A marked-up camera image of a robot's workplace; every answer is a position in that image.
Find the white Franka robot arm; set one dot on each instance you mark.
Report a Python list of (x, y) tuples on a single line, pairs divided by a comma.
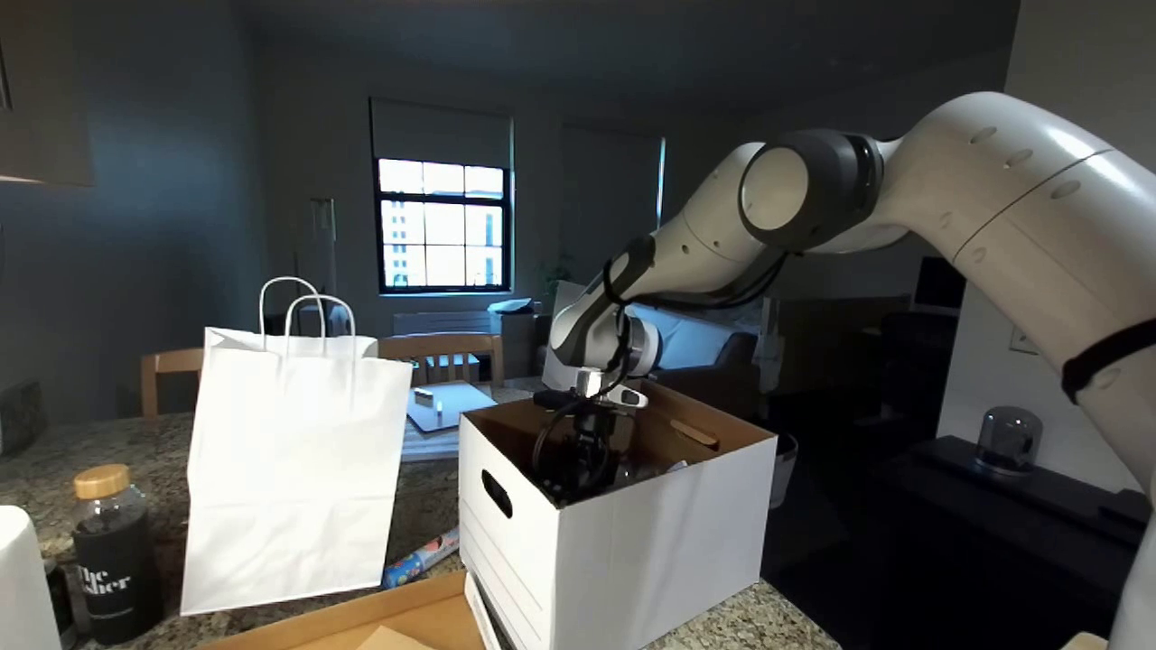
[(1022, 183)]

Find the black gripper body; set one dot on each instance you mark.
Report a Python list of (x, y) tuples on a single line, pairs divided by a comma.
[(597, 437)]

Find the white bag with print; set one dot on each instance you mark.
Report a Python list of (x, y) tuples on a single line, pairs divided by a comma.
[(562, 298)]

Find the dark jar with wooden lid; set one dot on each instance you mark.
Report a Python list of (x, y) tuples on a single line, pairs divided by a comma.
[(108, 566)]

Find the dark monitor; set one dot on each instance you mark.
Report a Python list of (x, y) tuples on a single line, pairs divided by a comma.
[(938, 290)]

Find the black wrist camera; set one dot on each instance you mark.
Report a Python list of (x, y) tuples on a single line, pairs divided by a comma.
[(557, 400)]

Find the blue snack packet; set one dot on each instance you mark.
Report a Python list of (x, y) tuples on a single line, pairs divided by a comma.
[(421, 562)]

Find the dark sofa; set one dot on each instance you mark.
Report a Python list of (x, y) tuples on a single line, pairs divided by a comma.
[(707, 346)]

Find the white window blind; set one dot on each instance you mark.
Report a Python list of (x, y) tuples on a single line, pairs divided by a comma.
[(441, 130)]

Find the large grid window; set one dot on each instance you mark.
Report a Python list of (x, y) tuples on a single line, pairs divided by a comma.
[(441, 223)]

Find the brown cardboard box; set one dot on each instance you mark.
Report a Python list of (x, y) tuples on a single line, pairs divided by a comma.
[(361, 614)]

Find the glass dome jar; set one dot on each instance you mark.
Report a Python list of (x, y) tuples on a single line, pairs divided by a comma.
[(1010, 437)]

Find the black low cabinet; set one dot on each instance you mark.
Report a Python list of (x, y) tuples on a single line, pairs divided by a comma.
[(997, 555)]

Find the wooden chair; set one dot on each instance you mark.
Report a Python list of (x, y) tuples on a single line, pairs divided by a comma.
[(438, 346), (168, 358)]

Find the pale flat box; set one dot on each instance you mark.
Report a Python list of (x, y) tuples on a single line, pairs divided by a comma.
[(453, 403)]

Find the white countertop appliance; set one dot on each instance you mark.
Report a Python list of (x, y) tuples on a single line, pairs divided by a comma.
[(24, 591)]

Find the white wall outlet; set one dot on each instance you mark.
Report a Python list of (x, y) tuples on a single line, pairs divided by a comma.
[(1022, 342)]

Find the white cardboard box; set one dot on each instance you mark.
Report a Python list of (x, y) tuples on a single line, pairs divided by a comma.
[(651, 566)]

